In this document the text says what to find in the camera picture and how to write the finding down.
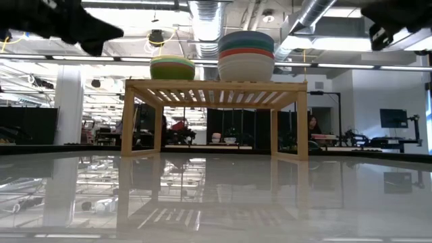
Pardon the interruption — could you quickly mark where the dark green bowl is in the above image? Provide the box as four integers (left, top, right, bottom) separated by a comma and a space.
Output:
218, 39, 275, 53

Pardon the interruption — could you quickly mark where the ribbed silver air duct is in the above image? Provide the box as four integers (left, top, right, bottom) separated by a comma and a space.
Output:
188, 0, 226, 80

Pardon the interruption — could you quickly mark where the yellow hanging cable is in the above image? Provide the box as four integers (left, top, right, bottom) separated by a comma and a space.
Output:
0, 32, 27, 53

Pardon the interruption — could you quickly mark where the linear ceiling light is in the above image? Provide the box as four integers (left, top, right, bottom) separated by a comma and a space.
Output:
52, 55, 115, 62
317, 63, 375, 70

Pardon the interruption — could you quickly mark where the person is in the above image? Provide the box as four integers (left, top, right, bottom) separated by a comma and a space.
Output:
307, 114, 323, 141

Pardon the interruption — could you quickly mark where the black stand frame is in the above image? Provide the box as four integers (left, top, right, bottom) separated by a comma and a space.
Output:
309, 90, 342, 144

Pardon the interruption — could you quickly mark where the blue bowl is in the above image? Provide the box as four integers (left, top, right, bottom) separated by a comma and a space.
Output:
218, 30, 275, 44

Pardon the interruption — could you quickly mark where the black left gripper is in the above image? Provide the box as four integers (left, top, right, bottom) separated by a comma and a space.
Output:
0, 0, 125, 57

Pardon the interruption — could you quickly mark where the black ceiling device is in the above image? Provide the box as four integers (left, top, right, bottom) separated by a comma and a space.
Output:
148, 29, 165, 47

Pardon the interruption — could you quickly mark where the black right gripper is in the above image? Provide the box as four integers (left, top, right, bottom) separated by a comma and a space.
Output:
360, 0, 432, 51

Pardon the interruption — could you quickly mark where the black monitor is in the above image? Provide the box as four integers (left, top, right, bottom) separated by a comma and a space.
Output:
379, 108, 408, 129

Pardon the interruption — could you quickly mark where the black monitor stand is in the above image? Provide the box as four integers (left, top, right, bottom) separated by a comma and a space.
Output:
406, 114, 423, 146

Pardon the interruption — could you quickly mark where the white pillar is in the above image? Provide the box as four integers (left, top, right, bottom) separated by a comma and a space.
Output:
53, 64, 85, 146

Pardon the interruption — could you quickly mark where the red bowl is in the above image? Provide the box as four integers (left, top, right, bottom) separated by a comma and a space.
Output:
218, 47, 275, 60

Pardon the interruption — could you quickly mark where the black metal table frame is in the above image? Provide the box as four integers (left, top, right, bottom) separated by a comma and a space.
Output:
0, 144, 432, 157

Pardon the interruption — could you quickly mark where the light green bowl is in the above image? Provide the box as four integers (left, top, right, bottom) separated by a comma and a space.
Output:
150, 63, 196, 81

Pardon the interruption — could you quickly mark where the smooth silver air duct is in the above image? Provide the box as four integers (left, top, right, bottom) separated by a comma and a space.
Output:
273, 0, 338, 61

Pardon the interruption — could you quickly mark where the slatted wooden shelf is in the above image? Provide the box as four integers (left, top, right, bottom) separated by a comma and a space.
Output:
120, 79, 309, 161

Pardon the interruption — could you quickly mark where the black partition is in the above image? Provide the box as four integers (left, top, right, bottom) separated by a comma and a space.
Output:
206, 108, 298, 149
0, 107, 59, 146

